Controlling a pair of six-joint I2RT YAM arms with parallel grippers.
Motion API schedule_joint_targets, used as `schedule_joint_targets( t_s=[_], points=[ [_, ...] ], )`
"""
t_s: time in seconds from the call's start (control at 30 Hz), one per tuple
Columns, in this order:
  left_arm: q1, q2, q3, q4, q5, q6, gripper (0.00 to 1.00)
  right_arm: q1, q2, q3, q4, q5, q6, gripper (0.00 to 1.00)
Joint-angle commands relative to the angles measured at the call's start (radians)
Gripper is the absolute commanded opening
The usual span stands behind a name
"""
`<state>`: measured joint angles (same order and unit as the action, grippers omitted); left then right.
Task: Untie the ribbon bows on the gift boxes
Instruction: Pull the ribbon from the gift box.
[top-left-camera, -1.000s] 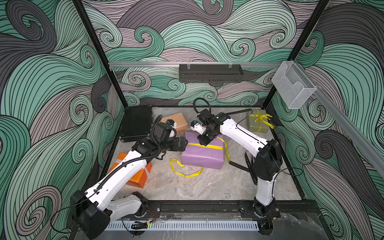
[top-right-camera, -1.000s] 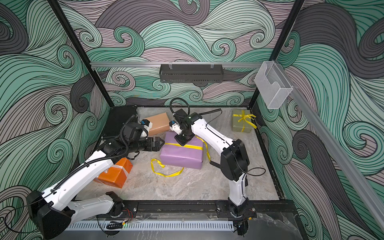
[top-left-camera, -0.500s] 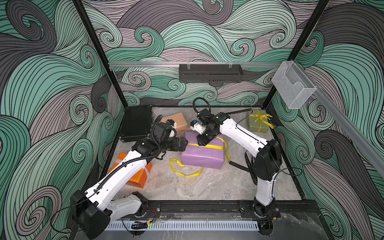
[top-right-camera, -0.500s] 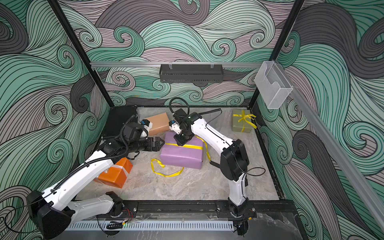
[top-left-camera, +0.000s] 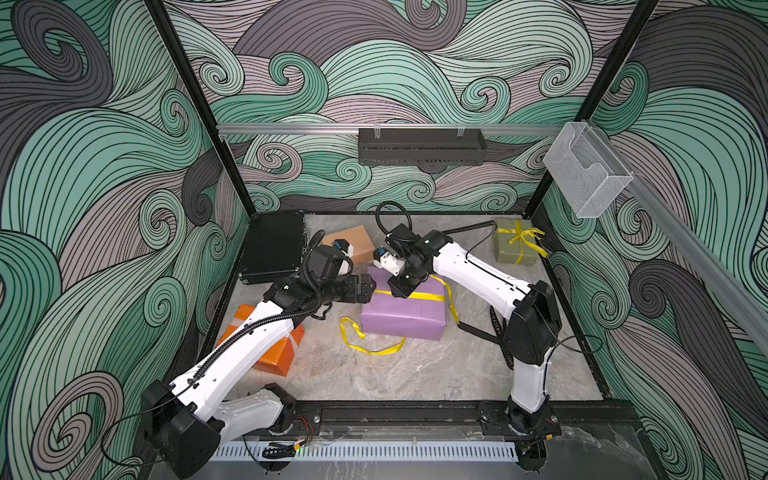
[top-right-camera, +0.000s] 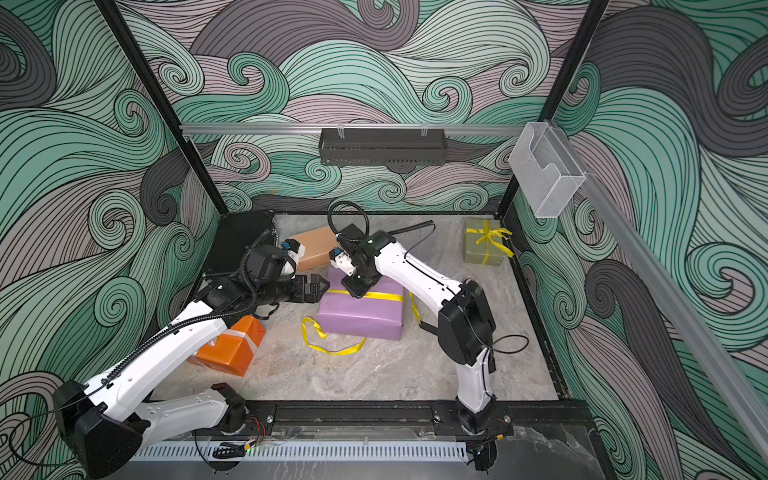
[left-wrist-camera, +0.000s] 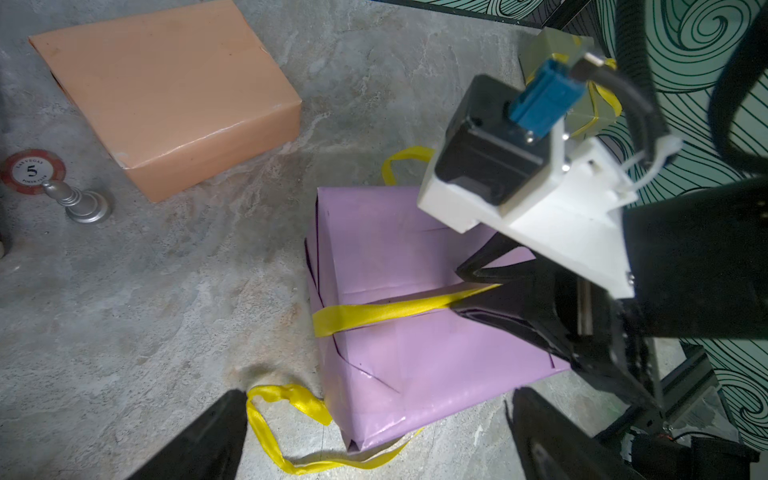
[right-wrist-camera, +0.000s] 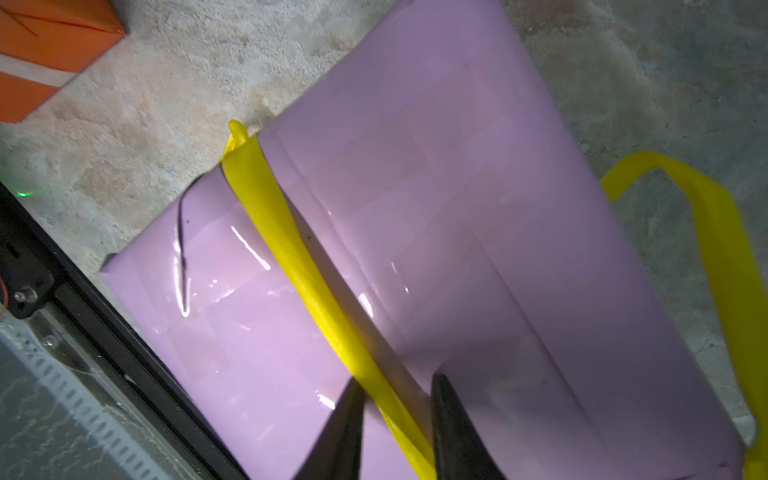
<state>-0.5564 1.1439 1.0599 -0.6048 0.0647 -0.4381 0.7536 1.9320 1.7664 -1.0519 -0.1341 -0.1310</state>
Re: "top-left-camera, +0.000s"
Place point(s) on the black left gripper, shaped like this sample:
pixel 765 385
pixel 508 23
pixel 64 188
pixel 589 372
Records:
pixel 363 291

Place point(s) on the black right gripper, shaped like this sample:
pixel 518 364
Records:
pixel 401 291

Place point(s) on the peach gift box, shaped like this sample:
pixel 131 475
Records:
pixel 358 239

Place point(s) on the yellow ribbon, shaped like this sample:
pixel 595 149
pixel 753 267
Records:
pixel 523 237
pixel 398 346

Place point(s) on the purple gift box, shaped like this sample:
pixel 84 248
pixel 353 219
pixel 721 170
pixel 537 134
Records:
pixel 423 315

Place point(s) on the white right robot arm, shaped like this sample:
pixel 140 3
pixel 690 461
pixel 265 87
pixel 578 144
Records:
pixel 529 314

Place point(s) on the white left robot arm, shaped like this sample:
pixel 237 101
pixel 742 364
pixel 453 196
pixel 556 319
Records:
pixel 187 419

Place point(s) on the orange gift box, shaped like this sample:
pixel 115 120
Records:
pixel 279 358

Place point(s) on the black case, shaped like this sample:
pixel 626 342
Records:
pixel 273 247

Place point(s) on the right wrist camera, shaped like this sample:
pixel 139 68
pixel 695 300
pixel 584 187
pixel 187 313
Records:
pixel 385 260

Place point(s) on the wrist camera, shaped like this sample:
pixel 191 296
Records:
pixel 385 260
pixel 329 262

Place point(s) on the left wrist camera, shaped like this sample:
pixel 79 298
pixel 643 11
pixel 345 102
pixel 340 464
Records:
pixel 329 262

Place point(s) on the black perforated wall tray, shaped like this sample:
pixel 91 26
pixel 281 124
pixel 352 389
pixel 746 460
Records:
pixel 432 148

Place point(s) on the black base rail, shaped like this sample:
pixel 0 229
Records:
pixel 490 417

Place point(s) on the white slotted cable duct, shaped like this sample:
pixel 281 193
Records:
pixel 454 451

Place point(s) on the clear acrylic wall holder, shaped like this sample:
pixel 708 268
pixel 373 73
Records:
pixel 588 170

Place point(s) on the aluminium rail back wall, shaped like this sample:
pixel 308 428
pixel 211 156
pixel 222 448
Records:
pixel 305 128

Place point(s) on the aluminium rail wall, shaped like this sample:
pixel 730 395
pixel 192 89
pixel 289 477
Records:
pixel 305 128
pixel 688 206

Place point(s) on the black frame post right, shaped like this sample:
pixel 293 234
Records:
pixel 618 54

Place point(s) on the black frame post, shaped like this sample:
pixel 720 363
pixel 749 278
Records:
pixel 618 54
pixel 174 47

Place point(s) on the aluminium rail right wall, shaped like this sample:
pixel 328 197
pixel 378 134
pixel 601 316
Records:
pixel 688 206

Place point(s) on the black frame post left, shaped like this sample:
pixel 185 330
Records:
pixel 174 47

